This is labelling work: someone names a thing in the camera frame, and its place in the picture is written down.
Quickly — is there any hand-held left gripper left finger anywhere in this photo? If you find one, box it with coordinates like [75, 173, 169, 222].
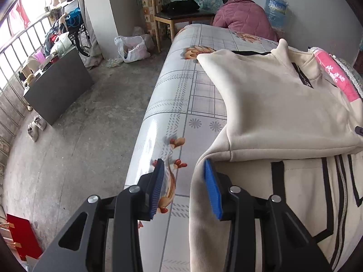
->
[32, 159, 165, 272]

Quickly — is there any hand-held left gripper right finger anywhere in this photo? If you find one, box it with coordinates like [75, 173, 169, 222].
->
[204, 159, 332, 272]

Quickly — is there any cream zip sweatshirt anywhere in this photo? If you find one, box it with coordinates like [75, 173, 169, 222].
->
[189, 38, 363, 272]

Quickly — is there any floral checked tablecloth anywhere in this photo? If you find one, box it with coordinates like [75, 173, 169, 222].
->
[123, 24, 281, 272]

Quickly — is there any grey cabinet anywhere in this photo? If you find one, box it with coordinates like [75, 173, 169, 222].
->
[23, 47, 94, 127]

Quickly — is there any white plastic bag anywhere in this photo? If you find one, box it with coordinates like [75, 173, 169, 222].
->
[114, 35, 151, 63]

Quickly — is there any pink blanket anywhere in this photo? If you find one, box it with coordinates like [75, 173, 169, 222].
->
[313, 48, 363, 103]

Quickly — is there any wheelchair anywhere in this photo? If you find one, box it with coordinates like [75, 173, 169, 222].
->
[61, 8, 93, 57]

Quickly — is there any wooden chair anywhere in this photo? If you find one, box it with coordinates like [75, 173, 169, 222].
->
[150, 0, 216, 53]

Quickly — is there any grey patterned blanket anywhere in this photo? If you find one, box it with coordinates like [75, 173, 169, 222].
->
[333, 55, 363, 94]

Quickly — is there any black bag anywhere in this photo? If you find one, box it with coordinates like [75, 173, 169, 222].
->
[164, 0, 201, 13]

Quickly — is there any blue water bottle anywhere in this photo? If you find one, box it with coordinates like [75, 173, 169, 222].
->
[264, 0, 289, 29]

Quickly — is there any metal window railing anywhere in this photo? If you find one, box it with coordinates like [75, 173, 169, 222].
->
[0, 13, 55, 176]

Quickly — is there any red hanging cloth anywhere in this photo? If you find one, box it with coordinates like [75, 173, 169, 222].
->
[9, 0, 31, 28]

